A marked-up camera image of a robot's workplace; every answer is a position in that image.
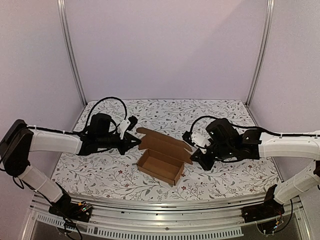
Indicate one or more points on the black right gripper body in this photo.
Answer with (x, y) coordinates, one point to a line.
(204, 155)

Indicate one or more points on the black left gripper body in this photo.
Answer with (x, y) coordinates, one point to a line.
(104, 143)

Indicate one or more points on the brown cardboard box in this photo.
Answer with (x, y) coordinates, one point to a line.
(164, 157)

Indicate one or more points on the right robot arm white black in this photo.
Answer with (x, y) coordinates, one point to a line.
(273, 144)

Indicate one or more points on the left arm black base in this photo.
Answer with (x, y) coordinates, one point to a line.
(64, 207)

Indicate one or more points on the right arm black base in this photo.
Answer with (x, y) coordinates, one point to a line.
(269, 208)

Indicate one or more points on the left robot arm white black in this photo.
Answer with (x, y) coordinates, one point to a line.
(22, 139)

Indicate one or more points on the floral patterned table mat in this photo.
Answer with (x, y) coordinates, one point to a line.
(115, 176)

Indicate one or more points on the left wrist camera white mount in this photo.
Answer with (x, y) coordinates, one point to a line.
(126, 125)

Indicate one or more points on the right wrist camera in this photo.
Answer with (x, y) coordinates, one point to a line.
(196, 140)

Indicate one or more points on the aluminium front rail frame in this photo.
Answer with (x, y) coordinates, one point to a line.
(214, 219)

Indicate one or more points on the right aluminium corner post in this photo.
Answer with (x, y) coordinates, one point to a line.
(262, 51)

